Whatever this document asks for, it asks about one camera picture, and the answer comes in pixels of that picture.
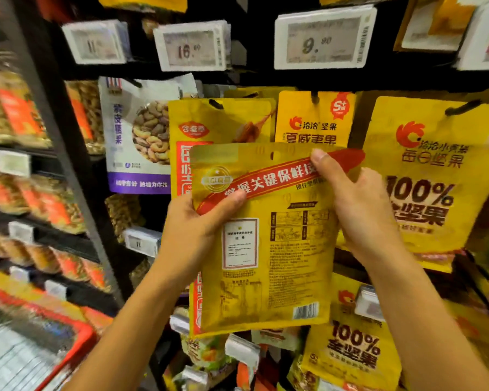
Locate green white chestnut bag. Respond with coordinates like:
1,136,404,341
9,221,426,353
181,331,229,371

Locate black hanging-bag store shelf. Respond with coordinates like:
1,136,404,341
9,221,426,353
33,0,489,391

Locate red-trimmed wire shopping cart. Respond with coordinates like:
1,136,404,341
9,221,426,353
0,287,99,391

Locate clear brown nut bag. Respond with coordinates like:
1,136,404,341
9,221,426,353
106,195,145,245

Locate white-backed snack bag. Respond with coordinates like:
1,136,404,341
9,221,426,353
395,0,474,52

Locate large white price tag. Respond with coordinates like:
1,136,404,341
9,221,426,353
153,22,231,72
8,221,35,243
274,5,378,71
456,0,489,72
62,20,131,66
0,150,31,178

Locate black metal store shelf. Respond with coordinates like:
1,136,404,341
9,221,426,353
0,0,127,391

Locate red orange gift box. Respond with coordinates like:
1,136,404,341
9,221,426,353
0,268,115,335

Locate person's right forearm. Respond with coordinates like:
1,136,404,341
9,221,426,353
362,248,489,391

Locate person's left hand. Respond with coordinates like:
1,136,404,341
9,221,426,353
151,187,248,290

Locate person's right hand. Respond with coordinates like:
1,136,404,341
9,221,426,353
310,148,409,269

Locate white purple cashew packet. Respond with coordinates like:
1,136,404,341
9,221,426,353
98,74,199,196

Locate small yellow nut bag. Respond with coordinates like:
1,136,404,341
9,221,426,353
300,273,403,391
444,297,489,391

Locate person's left forearm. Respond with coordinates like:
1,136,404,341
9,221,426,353
61,273,200,391

